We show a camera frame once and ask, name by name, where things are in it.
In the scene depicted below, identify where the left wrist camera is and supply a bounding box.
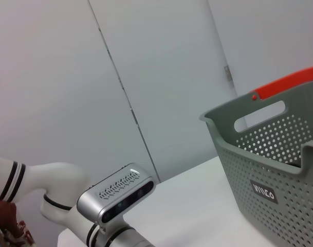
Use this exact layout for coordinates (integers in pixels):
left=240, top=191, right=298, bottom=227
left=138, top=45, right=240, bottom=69
left=76, top=163, right=156, bottom=230

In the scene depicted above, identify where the grey perforated plastic storage bin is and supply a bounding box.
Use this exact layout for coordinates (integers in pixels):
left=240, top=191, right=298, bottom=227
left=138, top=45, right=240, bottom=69
left=199, top=66, right=313, bottom=247

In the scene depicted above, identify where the white brown sneaker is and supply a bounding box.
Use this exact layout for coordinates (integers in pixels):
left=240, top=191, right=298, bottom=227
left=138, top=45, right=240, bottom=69
left=3, top=220, right=36, bottom=247

